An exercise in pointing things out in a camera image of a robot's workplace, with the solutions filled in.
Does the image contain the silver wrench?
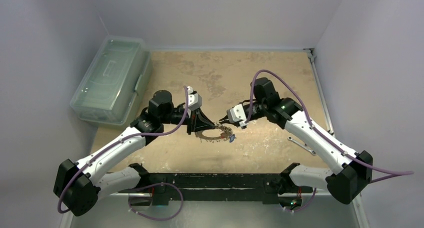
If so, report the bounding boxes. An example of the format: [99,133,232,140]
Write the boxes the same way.
[287,136,316,155]

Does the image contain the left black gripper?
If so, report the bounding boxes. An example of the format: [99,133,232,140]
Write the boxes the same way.
[160,106,215,134]

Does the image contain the translucent green plastic storage box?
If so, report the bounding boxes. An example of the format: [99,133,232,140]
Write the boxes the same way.
[70,36,153,128]

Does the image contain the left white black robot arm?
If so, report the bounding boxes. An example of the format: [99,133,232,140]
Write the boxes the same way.
[53,87,216,216]

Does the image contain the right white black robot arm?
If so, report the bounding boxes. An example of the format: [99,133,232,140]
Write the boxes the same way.
[251,77,373,204]

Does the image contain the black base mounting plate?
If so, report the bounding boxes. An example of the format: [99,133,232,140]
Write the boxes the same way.
[116,172,314,207]

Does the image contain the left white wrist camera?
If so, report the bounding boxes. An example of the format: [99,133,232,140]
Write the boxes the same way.
[187,86,203,111]

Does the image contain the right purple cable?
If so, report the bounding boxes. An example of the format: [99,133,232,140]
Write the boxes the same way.
[246,69,415,214]

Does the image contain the aluminium frame rail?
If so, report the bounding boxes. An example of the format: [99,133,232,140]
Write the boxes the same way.
[58,49,370,228]

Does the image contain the blue plastic key tag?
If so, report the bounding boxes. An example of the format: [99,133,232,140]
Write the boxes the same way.
[229,134,236,143]

